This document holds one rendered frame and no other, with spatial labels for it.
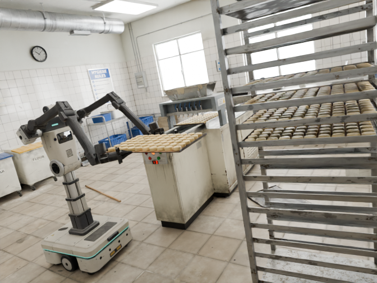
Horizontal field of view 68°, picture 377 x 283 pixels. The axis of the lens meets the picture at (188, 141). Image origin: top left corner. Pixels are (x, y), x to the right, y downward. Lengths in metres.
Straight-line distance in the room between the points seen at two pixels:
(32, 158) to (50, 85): 1.76
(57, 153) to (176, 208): 1.16
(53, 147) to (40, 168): 3.10
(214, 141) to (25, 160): 3.48
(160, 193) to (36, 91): 4.22
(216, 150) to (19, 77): 4.35
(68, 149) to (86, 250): 0.83
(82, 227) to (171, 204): 0.82
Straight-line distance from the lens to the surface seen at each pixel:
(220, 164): 3.12
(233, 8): 1.38
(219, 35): 1.36
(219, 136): 3.02
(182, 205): 2.70
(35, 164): 5.55
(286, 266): 2.06
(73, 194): 2.66
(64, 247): 2.71
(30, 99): 6.32
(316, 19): 1.73
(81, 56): 7.16
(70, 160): 2.57
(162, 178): 2.67
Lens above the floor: 1.43
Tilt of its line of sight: 13 degrees down
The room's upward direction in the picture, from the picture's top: 11 degrees counter-clockwise
